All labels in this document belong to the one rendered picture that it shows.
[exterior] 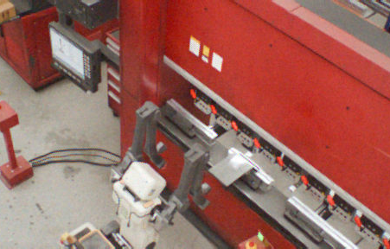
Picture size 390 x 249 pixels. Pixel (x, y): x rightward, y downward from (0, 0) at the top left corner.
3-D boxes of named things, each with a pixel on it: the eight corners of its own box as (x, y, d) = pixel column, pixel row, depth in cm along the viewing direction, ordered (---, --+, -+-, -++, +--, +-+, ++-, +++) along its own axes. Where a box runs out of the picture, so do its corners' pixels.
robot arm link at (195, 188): (191, 145, 308) (204, 157, 303) (198, 141, 311) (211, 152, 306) (185, 193, 338) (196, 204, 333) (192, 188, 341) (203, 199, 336)
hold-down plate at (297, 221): (283, 215, 372) (284, 213, 369) (288, 211, 374) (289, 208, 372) (318, 245, 358) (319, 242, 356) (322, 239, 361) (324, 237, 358)
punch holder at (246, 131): (233, 136, 378) (237, 118, 366) (242, 130, 382) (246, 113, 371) (250, 148, 371) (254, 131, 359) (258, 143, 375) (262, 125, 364)
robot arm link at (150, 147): (143, 103, 328) (154, 113, 323) (150, 99, 331) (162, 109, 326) (141, 151, 359) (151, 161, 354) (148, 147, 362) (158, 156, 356)
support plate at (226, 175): (207, 170, 378) (207, 169, 377) (233, 152, 392) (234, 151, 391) (226, 187, 370) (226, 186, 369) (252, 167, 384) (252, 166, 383)
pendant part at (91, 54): (52, 63, 403) (47, 23, 378) (65, 57, 410) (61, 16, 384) (92, 94, 384) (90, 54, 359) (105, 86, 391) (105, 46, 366)
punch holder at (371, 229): (353, 229, 332) (361, 213, 320) (361, 221, 336) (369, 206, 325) (374, 245, 325) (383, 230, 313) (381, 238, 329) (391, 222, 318)
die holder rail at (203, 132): (165, 110, 432) (166, 101, 425) (171, 107, 435) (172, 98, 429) (210, 147, 409) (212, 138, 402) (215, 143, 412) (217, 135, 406)
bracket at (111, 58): (72, 57, 426) (71, 49, 421) (98, 45, 439) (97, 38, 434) (104, 84, 408) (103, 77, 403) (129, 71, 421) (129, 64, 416)
